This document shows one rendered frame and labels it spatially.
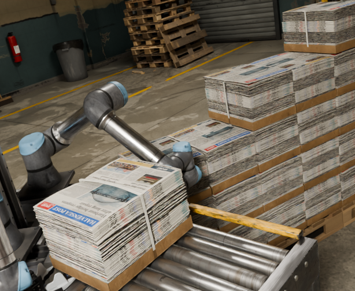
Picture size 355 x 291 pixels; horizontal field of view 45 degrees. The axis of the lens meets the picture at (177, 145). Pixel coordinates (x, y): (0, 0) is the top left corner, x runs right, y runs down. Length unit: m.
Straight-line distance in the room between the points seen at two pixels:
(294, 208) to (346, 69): 0.80
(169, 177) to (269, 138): 0.97
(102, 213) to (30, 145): 0.83
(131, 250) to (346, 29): 1.69
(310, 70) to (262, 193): 0.67
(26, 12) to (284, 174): 7.51
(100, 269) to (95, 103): 0.69
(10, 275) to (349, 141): 1.98
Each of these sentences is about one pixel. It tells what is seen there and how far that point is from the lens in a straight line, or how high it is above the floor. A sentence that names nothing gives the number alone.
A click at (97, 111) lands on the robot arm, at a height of 1.17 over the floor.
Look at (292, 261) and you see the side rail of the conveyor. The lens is 1.29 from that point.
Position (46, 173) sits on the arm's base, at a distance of 2.02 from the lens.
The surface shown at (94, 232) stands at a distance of 1.17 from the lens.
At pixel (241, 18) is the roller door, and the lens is 9.70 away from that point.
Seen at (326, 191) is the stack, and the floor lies 0.30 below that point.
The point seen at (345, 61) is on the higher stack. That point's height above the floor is 1.01.
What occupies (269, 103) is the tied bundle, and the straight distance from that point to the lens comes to 2.15.
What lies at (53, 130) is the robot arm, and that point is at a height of 1.05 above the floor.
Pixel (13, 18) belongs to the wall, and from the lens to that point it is 9.03.
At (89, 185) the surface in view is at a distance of 1.41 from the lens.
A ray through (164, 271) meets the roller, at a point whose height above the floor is 0.78.
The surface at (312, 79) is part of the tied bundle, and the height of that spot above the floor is 0.97.
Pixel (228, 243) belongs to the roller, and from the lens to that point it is 1.40.
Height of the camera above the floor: 1.59
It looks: 21 degrees down
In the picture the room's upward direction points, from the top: 11 degrees counter-clockwise
